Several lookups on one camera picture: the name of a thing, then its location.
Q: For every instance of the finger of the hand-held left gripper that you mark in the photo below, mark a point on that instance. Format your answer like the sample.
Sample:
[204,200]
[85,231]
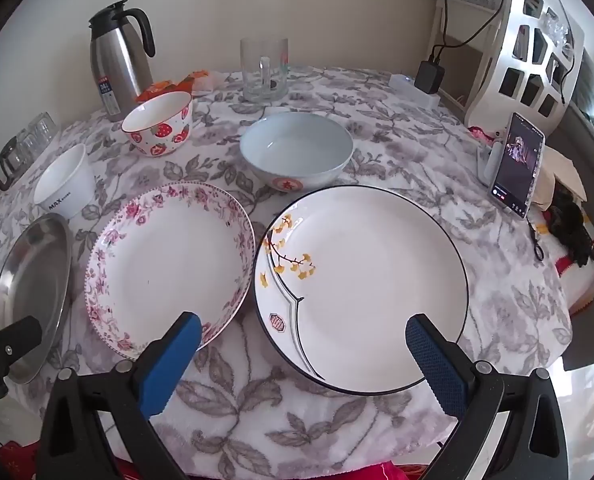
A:
[19,337]

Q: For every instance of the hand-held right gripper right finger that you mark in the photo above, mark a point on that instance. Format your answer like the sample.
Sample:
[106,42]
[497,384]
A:
[433,365]

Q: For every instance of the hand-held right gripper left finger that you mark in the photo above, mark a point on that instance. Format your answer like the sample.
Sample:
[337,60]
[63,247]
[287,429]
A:
[177,360]

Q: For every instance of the stainless steel plate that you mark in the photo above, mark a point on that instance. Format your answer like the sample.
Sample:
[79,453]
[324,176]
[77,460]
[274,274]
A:
[32,280]

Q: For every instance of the pink floral plate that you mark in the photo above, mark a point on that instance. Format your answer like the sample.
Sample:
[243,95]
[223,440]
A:
[172,265]

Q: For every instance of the black-rimmed ginkgo print plate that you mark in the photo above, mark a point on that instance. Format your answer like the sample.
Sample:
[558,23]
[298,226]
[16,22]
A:
[367,280]

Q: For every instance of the small white bowl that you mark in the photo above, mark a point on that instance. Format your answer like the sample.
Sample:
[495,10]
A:
[72,180]

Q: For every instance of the strawberry print bowl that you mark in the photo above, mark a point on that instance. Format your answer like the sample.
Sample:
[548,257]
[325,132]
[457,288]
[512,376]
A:
[152,130]

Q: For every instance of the pale blue bowl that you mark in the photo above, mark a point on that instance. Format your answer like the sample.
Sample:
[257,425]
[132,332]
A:
[297,145]

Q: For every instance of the white and red towel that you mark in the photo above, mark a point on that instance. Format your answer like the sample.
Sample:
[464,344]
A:
[572,280]

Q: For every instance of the black cloth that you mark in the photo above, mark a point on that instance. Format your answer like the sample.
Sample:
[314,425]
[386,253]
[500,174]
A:
[574,230]

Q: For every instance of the grey phone stand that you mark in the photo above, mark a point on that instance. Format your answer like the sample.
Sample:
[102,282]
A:
[488,165]

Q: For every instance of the smartphone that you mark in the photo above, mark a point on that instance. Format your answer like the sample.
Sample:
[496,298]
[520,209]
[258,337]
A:
[517,165]

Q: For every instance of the beige cardboard box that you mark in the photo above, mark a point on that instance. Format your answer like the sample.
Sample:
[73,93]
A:
[559,170]

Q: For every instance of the pink trinket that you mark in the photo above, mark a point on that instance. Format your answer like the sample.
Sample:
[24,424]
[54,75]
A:
[482,134]

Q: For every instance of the orange snack packet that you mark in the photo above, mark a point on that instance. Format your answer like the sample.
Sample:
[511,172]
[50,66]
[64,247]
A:
[157,89]

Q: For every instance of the clear fruit-print snack packet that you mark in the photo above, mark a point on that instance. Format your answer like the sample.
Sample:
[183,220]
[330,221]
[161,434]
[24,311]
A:
[199,81]

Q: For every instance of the white power strip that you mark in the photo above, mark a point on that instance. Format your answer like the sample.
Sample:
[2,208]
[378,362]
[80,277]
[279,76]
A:
[402,85]

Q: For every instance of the black charger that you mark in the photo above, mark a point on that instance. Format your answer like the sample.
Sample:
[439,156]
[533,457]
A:
[428,77]

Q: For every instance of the stainless steel thermos jug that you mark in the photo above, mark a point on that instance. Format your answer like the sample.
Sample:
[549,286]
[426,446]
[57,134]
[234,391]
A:
[112,60]

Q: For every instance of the clear glass mug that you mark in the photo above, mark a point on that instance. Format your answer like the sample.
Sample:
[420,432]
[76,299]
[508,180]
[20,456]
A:
[252,75]

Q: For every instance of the white openwork storage shelf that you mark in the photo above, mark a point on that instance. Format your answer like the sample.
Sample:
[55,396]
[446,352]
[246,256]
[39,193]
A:
[497,60]

